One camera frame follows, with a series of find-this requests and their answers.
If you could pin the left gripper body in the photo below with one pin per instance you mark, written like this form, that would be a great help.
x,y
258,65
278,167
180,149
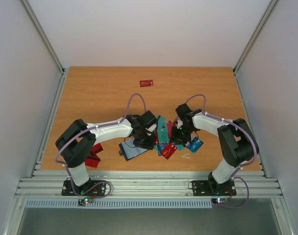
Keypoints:
x,y
142,141

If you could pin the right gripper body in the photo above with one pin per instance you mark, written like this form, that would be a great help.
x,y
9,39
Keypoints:
x,y
178,137

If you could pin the dark blue card holder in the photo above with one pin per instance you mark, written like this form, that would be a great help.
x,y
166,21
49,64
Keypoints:
x,y
130,151

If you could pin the teal card top pile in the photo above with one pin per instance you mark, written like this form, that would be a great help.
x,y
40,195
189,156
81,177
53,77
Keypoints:
x,y
161,122

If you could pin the teal card pile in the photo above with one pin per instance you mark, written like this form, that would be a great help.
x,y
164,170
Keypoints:
x,y
163,136
161,122

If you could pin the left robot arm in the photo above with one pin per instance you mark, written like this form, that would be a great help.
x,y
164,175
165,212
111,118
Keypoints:
x,y
76,143

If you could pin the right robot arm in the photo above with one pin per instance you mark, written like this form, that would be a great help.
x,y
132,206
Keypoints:
x,y
238,146

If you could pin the teal card black stripe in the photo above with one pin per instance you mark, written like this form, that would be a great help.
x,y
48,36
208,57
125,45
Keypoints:
x,y
180,147

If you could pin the blue VIP card right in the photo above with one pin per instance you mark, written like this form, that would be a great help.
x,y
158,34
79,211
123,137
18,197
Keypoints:
x,y
194,145

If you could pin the blue VIP card pile bottom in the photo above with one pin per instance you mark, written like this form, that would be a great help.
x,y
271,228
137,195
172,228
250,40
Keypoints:
x,y
159,148

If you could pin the teal card pile left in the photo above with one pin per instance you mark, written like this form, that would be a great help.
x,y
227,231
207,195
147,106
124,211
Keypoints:
x,y
163,136

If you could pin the red card left upper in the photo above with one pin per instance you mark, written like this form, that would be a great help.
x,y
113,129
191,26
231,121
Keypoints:
x,y
97,148

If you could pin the lone red card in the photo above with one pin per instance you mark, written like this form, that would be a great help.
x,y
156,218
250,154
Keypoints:
x,y
146,83

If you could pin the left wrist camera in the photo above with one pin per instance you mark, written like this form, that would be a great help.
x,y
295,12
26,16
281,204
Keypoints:
x,y
151,129

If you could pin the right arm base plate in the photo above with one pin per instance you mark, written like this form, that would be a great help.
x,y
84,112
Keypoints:
x,y
206,188

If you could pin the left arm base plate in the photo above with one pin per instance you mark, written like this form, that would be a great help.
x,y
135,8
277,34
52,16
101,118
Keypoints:
x,y
90,188

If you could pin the grey cable duct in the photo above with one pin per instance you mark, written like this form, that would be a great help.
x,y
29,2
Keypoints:
x,y
120,203

